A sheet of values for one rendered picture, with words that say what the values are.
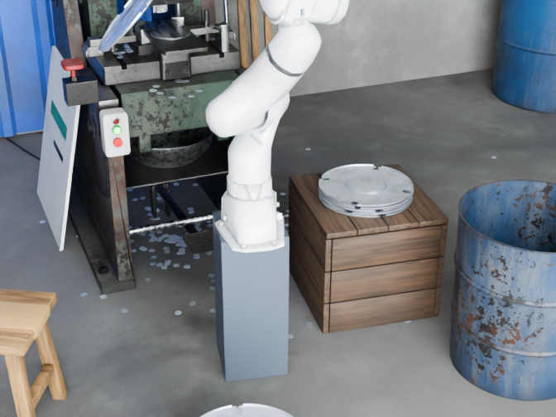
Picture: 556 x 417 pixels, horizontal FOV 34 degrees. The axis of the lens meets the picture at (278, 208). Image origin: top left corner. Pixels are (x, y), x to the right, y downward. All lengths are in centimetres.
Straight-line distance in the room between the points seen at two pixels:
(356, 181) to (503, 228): 46
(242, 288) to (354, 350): 47
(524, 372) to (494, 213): 48
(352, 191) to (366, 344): 46
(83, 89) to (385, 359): 119
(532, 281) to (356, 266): 56
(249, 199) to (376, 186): 58
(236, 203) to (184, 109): 63
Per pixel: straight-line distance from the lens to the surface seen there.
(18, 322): 230
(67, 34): 319
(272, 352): 254
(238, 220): 228
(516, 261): 234
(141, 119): 283
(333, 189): 273
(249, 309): 244
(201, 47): 275
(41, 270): 315
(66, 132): 318
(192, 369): 262
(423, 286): 278
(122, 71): 286
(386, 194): 272
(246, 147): 227
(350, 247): 261
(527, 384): 256
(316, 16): 210
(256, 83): 214
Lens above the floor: 160
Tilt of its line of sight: 28 degrees down
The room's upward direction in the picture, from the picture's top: straight up
